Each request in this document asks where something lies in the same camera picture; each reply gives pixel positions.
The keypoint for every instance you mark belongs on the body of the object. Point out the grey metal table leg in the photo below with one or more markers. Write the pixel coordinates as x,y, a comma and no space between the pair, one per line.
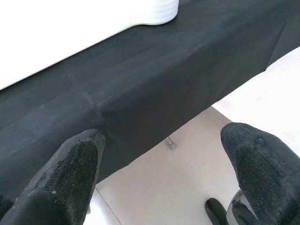
172,145

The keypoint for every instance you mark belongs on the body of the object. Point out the white plastic children table top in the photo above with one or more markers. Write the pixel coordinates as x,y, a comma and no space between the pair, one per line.
70,28

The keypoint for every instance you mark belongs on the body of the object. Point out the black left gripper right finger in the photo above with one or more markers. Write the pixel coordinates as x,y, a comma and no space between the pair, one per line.
269,175

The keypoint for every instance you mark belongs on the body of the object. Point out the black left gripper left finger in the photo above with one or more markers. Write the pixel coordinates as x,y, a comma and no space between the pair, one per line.
61,182

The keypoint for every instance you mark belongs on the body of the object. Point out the black table cloth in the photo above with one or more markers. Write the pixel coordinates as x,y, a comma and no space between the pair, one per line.
152,82

